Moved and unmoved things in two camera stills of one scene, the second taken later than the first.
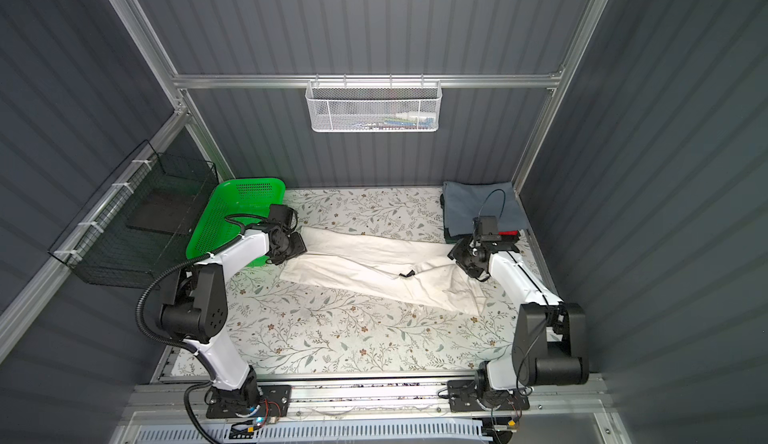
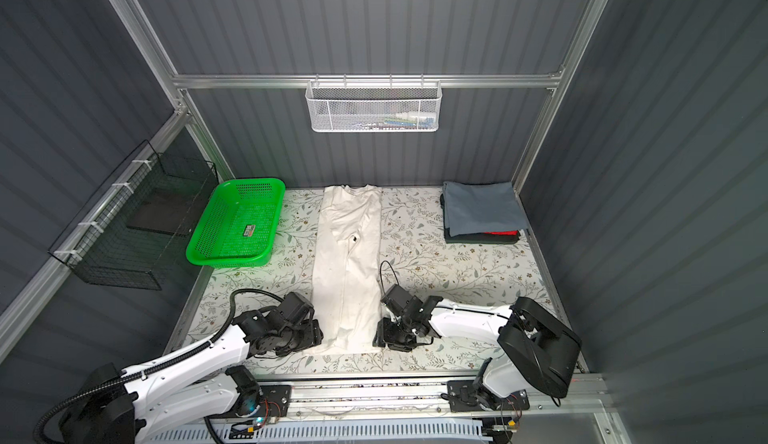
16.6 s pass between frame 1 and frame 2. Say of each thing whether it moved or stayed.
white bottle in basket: stayed
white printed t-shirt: moved
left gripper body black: moved
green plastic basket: stayed
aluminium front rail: stayed
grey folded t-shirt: stayed
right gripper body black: moved
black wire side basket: stayed
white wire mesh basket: stayed
